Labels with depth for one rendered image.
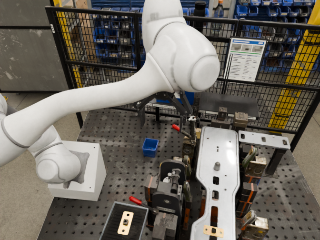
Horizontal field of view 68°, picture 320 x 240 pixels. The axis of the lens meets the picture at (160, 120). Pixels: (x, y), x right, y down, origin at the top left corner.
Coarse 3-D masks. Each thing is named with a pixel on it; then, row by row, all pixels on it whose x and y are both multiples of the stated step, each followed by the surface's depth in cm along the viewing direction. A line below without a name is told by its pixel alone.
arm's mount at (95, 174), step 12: (72, 144) 141; (84, 144) 141; (96, 144) 140; (96, 156) 140; (96, 168) 139; (84, 180) 139; (96, 180) 140; (60, 192) 143; (72, 192) 141; (84, 192) 140; (96, 192) 142
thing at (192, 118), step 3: (192, 117) 125; (189, 120) 125; (192, 120) 123; (195, 120) 124; (198, 120) 123; (192, 123) 124; (192, 126) 126; (192, 129) 127; (195, 129) 131; (192, 132) 128; (195, 132) 132; (192, 135) 130; (195, 135) 133; (192, 138) 131; (195, 138) 134
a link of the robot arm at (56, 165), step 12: (60, 144) 125; (36, 156) 120; (48, 156) 115; (60, 156) 118; (72, 156) 129; (36, 168) 115; (48, 168) 113; (60, 168) 115; (72, 168) 123; (48, 180) 114; (60, 180) 118
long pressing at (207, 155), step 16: (208, 128) 150; (208, 144) 139; (224, 144) 139; (208, 160) 130; (224, 160) 130; (208, 176) 122; (224, 176) 122; (208, 192) 115; (224, 192) 115; (208, 208) 109; (224, 208) 109; (192, 224) 103; (208, 224) 103; (224, 224) 103
